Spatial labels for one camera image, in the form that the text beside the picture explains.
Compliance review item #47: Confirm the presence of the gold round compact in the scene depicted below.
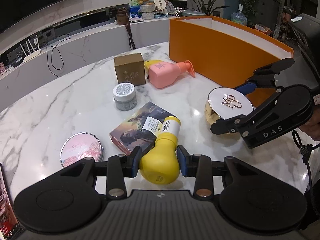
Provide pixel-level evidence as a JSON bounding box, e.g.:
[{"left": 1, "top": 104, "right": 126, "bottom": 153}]
[{"left": 204, "top": 87, "right": 254, "bottom": 127}]

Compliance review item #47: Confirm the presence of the illustrated box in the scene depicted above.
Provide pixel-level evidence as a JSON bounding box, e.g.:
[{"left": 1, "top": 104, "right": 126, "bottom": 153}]
[{"left": 110, "top": 101, "right": 172, "bottom": 155}]

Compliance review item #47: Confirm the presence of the yellow bulb bottle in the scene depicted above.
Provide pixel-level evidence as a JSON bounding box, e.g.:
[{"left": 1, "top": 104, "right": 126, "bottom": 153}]
[{"left": 139, "top": 116, "right": 181, "bottom": 185}]

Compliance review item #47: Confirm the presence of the pink pump bottle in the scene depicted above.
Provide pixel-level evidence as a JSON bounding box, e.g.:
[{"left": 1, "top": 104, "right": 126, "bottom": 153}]
[{"left": 149, "top": 60, "right": 195, "bottom": 89}]

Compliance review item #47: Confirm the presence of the person right hand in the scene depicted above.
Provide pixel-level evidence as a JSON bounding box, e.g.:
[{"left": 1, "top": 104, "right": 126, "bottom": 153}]
[{"left": 299, "top": 105, "right": 320, "bottom": 141}]

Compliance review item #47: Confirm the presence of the orange white storage box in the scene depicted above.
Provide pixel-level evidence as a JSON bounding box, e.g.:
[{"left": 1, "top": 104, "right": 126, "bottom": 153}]
[{"left": 169, "top": 15, "right": 295, "bottom": 107}]

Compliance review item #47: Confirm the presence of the pink round compact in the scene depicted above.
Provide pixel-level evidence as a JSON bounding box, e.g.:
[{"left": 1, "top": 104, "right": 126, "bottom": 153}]
[{"left": 60, "top": 132, "right": 104, "bottom": 167}]

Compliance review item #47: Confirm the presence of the blue water jug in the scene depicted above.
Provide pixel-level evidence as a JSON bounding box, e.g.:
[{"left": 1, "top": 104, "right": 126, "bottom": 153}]
[{"left": 231, "top": 4, "right": 247, "bottom": 26}]

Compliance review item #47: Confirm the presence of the small grey cream jar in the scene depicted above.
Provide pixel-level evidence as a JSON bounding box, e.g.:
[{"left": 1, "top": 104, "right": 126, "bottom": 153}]
[{"left": 113, "top": 82, "right": 137, "bottom": 111}]

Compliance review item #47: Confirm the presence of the green potted plant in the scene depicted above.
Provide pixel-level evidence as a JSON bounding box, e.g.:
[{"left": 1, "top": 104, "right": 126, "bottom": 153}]
[{"left": 192, "top": 0, "right": 229, "bottom": 16}]

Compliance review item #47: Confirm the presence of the brown cardboard box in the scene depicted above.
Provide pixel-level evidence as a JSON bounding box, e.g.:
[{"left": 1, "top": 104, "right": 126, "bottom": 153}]
[{"left": 114, "top": 53, "right": 146, "bottom": 86}]

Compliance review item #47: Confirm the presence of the yellow object behind bottle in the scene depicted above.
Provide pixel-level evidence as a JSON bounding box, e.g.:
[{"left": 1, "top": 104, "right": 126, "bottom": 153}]
[{"left": 144, "top": 60, "right": 161, "bottom": 71}]

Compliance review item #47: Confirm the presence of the round paper fan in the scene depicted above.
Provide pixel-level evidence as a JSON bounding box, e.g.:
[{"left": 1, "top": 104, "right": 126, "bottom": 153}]
[{"left": 153, "top": 0, "right": 167, "bottom": 15}]

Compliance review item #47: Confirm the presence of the brown leather bag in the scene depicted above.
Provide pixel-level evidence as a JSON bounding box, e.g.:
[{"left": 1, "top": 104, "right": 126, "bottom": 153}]
[{"left": 116, "top": 7, "right": 136, "bottom": 50}]

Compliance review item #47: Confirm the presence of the white wifi router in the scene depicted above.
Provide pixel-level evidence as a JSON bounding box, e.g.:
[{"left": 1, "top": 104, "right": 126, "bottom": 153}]
[{"left": 20, "top": 35, "right": 41, "bottom": 63}]

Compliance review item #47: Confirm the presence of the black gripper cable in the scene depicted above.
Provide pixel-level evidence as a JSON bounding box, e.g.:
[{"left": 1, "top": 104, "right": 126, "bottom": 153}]
[{"left": 292, "top": 129, "right": 316, "bottom": 205}]

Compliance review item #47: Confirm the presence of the black power cable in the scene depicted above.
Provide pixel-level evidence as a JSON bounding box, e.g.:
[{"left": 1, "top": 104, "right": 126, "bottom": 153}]
[{"left": 45, "top": 38, "right": 72, "bottom": 78}]

